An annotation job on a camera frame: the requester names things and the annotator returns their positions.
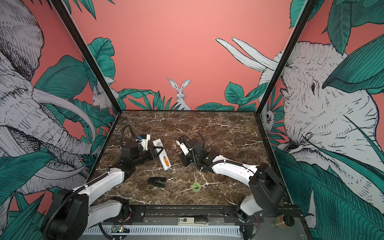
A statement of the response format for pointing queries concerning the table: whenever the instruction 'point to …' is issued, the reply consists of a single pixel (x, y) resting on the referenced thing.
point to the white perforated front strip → (165, 230)
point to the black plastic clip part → (159, 181)
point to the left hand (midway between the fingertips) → (162, 146)
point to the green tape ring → (196, 187)
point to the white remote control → (163, 155)
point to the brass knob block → (284, 221)
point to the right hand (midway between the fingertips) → (177, 153)
